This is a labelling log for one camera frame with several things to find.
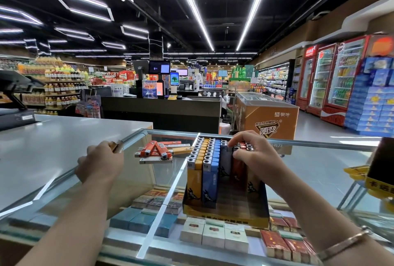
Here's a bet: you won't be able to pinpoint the person's right hand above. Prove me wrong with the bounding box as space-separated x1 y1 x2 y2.
228 130 290 186

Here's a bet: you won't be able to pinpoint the person's left hand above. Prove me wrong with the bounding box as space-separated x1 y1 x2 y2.
75 141 125 186

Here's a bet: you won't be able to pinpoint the yellow patterned lighter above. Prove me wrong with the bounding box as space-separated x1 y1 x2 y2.
246 173 264 199

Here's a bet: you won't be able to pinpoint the grey white patterned lighter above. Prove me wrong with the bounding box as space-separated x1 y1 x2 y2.
220 140 234 179

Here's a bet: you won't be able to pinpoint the row of blue lighters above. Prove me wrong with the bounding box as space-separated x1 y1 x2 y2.
202 138 222 208

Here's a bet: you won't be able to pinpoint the blue yellow lighter display box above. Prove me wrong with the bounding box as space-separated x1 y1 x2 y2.
183 138 270 229

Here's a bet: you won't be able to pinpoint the pile of yellow red lighters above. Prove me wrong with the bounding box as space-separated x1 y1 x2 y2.
135 140 193 165

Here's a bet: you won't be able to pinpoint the black yellow display box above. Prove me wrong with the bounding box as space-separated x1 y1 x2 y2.
366 136 394 199

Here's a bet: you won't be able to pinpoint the person's right forearm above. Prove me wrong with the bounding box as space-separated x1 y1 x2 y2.
271 170 394 266

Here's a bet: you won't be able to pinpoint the person's left forearm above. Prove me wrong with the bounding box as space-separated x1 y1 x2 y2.
17 177 121 266

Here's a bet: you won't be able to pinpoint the glass display case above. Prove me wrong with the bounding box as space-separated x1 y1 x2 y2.
0 129 394 266

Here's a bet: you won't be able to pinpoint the stack of blue cartons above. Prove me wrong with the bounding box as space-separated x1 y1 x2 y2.
345 56 394 137

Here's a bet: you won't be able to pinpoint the brown cardboard carton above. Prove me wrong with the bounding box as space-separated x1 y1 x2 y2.
236 92 300 154

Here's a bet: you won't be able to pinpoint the hanging plastic bags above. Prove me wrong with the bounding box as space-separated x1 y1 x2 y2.
75 93 102 119

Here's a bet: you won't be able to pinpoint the black checkout counter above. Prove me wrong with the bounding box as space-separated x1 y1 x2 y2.
101 97 222 134

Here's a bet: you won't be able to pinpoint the open refrigerated chiller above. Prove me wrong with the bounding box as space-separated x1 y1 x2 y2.
252 60 295 100

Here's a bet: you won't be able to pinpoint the grocery rack with bottles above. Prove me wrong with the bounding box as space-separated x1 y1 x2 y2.
18 60 90 116

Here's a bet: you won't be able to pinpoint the blue poster screen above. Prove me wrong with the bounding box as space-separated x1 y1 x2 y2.
143 80 158 99

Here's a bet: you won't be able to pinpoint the red drink fridge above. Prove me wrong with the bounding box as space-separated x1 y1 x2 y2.
297 44 318 111
308 42 337 116
321 35 370 126

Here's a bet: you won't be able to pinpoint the row of cigarette packs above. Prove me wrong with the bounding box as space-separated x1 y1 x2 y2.
111 189 321 265

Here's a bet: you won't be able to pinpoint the black cash register terminal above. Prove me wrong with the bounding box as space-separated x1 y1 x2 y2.
0 69 44 131

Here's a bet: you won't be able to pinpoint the black checkout monitor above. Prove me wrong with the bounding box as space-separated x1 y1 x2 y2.
148 60 171 75

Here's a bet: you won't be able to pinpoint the long ceiling light strip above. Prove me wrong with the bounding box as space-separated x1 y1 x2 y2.
170 0 215 52
236 0 275 51

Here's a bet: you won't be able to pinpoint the orange round sign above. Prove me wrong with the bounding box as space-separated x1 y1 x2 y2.
368 34 394 58

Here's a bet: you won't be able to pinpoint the silver bracelet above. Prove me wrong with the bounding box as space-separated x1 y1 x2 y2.
317 226 373 260

